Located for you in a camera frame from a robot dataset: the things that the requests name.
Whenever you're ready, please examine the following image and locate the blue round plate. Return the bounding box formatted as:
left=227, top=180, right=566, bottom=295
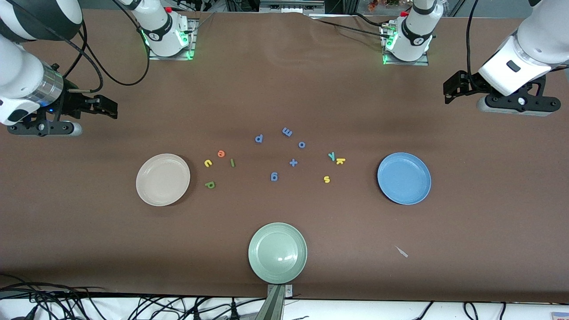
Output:
left=377, top=152, right=432, bottom=205

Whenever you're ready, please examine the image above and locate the beige round plate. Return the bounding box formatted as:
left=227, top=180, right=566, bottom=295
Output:
left=136, top=153, right=191, bottom=207

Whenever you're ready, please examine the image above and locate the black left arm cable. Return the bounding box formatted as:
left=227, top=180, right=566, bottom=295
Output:
left=465, top=0, right=480, bottom=88

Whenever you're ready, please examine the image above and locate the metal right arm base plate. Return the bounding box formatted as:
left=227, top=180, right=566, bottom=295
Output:
left=148, top=18, right=197, bottom=61

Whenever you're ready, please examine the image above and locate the brown table mat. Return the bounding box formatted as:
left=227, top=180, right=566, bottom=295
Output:
left=0, top=8, right=569, bottom=304

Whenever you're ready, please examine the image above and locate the grey metal camera bracket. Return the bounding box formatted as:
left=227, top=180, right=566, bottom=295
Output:
left=255, top=284, right=294, bottom=320

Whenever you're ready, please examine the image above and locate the green round plate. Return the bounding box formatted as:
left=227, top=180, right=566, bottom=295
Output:
left=248, top=222, right=308, bottom=284

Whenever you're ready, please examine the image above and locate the black cable bundle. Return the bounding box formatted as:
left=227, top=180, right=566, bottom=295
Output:
left=0, top=274, right=109, bottom=320

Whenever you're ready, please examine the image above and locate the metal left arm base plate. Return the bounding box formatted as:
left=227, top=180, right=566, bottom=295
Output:
left=382, top=24, right=430, bottom=67

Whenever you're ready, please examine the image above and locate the aluminium profile frame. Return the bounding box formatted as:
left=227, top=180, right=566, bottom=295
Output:
left=259, top=0, right=326, bottom=14

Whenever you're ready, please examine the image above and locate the black cable on mat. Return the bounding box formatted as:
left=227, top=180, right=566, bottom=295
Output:
left=307, top=16, right=393, bottom=41

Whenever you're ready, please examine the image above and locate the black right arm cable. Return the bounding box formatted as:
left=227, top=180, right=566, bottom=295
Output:
left=7, top=0, right=151, bottom=95

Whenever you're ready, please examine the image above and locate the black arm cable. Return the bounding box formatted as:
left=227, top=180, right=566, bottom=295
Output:
left=465, top=0, right=480, bottom=88
left=7, top=0, right=151, bottom=95

